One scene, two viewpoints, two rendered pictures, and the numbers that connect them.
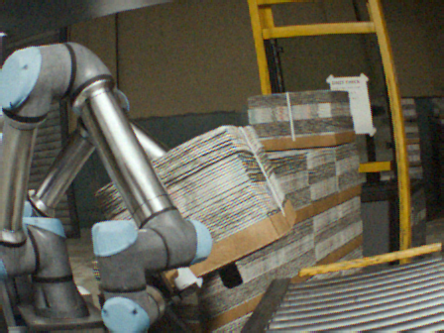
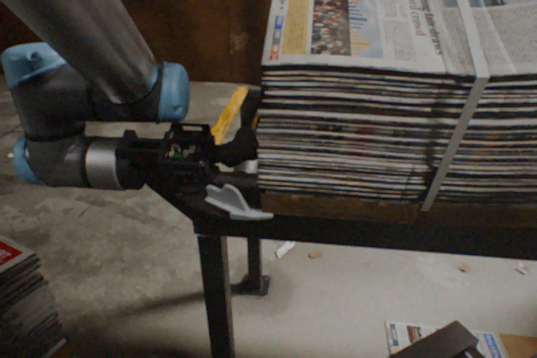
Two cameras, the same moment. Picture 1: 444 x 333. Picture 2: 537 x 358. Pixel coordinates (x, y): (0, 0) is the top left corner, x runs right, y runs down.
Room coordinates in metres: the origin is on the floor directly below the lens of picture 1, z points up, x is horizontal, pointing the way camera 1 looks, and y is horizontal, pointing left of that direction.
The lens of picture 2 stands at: (1.88, 0.51, 1.17)
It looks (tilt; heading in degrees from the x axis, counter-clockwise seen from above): 31 degrees down; 267
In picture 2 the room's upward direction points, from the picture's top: straight up
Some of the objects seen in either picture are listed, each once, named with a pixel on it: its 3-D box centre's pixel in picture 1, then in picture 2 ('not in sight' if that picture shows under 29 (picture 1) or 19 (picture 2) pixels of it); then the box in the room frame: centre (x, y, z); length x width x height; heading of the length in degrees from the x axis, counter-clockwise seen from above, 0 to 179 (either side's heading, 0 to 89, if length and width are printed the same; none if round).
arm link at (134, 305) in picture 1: (129, 312); not in sight; (1.21, 0.17, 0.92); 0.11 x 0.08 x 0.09; 169
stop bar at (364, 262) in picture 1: (376, 260); (225, 117); (1.94, -0.37, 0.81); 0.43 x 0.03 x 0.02; 80
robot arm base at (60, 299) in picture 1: (55, 292); not in sight; (1.61, 0.41, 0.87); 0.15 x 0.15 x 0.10
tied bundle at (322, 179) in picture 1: (281, 183); not in sight; (3.14, -0.21, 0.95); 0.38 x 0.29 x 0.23; 62
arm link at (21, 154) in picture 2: not in sight; (63, 158); (2.14, 0.01, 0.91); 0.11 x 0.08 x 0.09; 170
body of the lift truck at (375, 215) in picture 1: (369, 257); not in sight; (4.10, -0.75, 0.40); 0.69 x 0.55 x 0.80; 61
